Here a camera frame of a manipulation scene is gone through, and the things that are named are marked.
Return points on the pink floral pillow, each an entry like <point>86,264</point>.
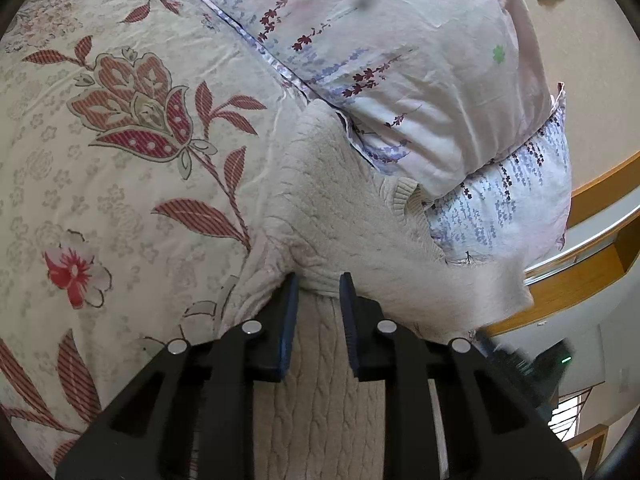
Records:
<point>400,35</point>

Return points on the floral bed sheet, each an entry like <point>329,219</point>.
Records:
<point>125,210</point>

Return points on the window railing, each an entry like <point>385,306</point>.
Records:
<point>567,415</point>

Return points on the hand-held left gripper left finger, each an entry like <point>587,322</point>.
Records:
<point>289,320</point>

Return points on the wooden chair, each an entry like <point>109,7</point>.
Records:
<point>592,442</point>

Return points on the wooden headboard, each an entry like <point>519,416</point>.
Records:
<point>570,290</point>

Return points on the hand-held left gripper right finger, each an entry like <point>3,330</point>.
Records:
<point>348,325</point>

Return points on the white lavender-print pillow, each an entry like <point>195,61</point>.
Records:
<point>525,195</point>

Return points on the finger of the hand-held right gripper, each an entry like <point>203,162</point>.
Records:
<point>495,352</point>

